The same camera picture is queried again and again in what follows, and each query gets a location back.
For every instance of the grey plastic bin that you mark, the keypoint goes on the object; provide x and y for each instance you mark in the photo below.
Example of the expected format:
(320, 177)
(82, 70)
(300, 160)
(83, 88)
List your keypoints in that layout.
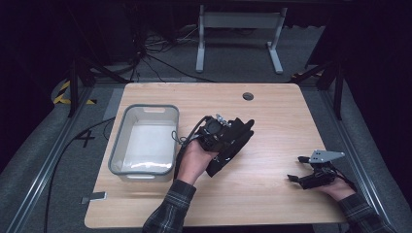
(145, 145)

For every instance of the small grey metal plate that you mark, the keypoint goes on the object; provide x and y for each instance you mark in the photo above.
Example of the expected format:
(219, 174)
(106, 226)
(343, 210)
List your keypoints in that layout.
(94, 197)

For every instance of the white metal desk frame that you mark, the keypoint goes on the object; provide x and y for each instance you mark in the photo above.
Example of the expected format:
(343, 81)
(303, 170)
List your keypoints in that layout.
(239, 22)

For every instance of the aluminium floor rail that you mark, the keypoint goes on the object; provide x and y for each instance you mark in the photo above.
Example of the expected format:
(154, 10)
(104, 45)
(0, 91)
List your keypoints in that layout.
(353, 152)
(48, 168)

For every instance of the black metal stand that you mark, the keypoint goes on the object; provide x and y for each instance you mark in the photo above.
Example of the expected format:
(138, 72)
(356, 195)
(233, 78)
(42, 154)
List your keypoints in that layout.
(333, 81)
(82, 74)

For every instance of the person's left hand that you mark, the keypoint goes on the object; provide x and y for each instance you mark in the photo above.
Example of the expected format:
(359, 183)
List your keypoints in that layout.
(194, 161)

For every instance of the person's right hand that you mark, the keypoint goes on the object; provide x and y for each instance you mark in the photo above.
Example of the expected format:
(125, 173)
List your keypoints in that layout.
(338, 189)

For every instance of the yellow black hazard tape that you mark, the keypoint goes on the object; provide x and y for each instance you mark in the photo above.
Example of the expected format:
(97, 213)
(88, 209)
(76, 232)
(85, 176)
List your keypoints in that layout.
(61, 95)

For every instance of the grey round table grommet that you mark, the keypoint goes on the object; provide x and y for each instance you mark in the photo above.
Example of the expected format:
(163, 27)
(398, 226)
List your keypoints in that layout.
(248, 96)

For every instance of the black cloth garment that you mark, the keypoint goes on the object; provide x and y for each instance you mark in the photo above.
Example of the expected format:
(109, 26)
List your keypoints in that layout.
(228, 152)

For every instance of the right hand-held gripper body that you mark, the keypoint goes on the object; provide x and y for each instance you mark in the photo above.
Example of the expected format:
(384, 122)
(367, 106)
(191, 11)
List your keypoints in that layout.
(322, 168)

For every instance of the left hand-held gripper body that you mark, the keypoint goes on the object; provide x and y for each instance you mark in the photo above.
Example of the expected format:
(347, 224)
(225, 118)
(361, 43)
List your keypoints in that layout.
(212, 134)

